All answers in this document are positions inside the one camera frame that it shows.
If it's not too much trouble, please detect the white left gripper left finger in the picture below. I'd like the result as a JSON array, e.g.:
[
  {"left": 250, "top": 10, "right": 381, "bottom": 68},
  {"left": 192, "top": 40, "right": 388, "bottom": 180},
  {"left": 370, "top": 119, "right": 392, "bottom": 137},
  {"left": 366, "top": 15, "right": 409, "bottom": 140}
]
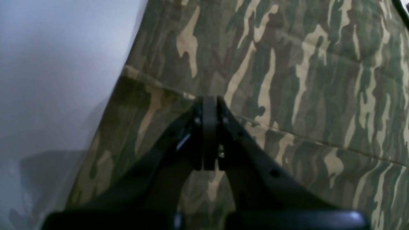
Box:
[{"left": 42, "top": 97, "right": 210, "bottom": 230}]

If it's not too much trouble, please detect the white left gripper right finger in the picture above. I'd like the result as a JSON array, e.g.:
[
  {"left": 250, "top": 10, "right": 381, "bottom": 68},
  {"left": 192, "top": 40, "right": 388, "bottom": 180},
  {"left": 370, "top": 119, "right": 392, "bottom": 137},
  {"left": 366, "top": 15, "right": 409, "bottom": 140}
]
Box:
[{"left": 209, "top": 96, "right": 371, "bottom": 230}]

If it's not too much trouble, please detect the camouflage t-shirt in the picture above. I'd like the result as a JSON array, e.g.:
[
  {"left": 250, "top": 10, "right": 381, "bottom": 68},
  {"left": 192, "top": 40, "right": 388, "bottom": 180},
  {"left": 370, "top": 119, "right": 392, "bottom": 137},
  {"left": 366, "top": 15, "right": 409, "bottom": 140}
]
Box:
[{"left": 66, "top": 0, "right": 409, "bottom": 230}]

